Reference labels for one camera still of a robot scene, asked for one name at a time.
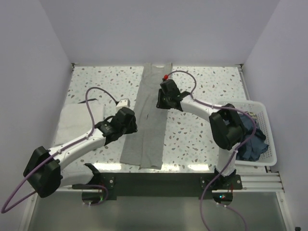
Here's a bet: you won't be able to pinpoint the grey tank top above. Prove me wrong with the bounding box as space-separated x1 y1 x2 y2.
120 63 172 169

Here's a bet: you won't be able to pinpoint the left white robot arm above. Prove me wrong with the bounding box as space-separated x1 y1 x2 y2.
23 107 137 198

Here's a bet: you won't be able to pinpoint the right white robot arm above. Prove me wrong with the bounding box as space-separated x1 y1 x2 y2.
156 79 245 189

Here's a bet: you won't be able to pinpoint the white folded tank top stack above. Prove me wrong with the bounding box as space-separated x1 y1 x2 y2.
53 103 92 147

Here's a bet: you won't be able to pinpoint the dark blue tank tops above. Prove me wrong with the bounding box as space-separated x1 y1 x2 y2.
236 112 269 162

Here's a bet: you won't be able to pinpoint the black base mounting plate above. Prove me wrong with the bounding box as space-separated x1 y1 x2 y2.
72 172 244 201

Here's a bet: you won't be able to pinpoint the white plastic basket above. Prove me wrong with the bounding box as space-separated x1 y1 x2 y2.
218 99 277 167

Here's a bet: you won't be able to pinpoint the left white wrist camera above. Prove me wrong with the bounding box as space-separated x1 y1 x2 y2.
116 98 130 108

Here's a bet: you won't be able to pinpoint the aluminium front rail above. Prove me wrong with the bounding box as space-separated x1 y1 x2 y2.
240 173 284 193

